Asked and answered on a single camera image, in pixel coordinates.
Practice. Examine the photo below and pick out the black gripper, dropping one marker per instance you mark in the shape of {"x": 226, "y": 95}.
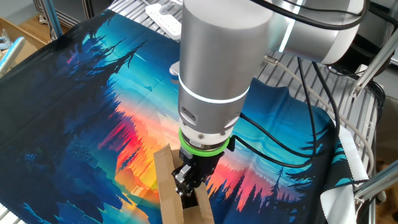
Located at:
{"x": 202, "y": 168}

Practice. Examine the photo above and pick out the brown cardboard box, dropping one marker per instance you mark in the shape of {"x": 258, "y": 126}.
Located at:
{"x": 166, "y": 186}

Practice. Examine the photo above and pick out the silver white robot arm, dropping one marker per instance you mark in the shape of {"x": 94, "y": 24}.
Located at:
{"x": 217, "y": 62}

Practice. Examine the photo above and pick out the open cardboard box with clutter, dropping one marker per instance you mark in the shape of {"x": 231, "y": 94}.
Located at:
{"x": 18, "y": 32}

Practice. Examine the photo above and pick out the colourful sunset print tablecloth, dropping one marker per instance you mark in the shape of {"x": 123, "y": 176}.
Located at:
{"x": 77, "y": 124}

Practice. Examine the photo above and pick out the white power strip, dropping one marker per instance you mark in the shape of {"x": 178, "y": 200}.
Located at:
{"x": 164, "y": 20}

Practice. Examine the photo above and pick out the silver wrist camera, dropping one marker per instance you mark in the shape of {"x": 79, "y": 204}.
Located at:
{"x": 174, "y": 70}

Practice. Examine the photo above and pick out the aluminium frame post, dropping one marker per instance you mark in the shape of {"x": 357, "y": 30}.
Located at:
{"x": 53, "y": 18}
{"x": 376, "y": 185}
{"x": 373, "y": 67}

